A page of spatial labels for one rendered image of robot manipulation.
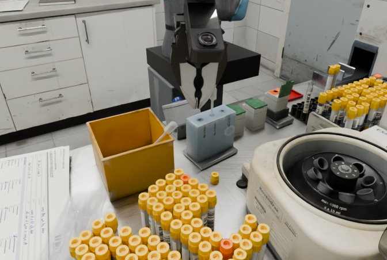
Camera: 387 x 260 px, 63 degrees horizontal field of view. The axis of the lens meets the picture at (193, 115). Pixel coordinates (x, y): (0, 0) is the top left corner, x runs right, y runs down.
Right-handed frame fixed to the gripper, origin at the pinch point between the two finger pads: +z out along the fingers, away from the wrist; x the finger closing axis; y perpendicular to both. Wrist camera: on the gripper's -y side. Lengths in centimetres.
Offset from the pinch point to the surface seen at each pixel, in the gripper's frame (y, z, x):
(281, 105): 18.2, 11.0, -24.0
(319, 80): 32, 11, -41
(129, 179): -2.9, 13.5, 12.4
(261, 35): 270, 64, -106
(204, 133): 4.2, 9.0, -2.3
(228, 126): 7.4, 9.5, -7.9
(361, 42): 40, 2, -56
